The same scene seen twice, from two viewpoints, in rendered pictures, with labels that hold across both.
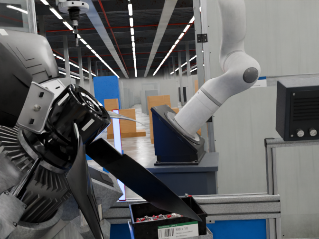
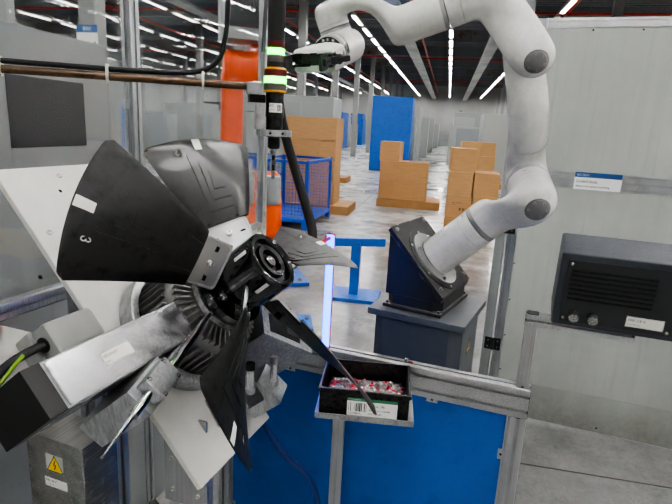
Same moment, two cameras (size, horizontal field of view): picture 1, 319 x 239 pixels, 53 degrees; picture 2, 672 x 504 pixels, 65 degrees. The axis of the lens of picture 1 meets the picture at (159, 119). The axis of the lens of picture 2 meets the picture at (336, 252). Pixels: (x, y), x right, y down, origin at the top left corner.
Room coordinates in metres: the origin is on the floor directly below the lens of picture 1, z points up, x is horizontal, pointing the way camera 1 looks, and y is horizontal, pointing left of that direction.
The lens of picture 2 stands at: (-0.21, -0.21, 1.47)
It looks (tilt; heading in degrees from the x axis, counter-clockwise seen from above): 13 degrees down; 15
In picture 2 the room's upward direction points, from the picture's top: 3 degrees clockwise
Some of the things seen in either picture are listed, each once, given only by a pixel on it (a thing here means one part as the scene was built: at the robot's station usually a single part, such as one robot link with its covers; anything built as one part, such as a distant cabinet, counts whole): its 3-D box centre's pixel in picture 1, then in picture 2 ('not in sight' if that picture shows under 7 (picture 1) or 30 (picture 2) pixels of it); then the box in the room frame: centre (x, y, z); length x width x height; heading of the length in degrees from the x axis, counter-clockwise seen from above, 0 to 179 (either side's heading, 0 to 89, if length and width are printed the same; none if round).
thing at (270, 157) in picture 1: (271, 166); (527, 350); (1.09, -0.38, 0.96); 0.03 x 0.03 x 0.20; 85
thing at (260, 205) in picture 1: (151, 209); (359, 366); (1.13, 0.05, 0.82); 0.90 x 0.04 x 0.08; 85
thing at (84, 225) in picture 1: (83, 215); (250, 377); (0.66, 0.18, 0.99); 0.02 x 0.02 x 0.06
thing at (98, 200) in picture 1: (98, 211); (273, 370); (0.75, 0.16, 0.96); 0.02 x 0.02 x 0.06
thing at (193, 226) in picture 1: (166, 219); (365, 388); (0.96, 0.00, 0.85); 0.22 x 0.17 x 0.07; 99
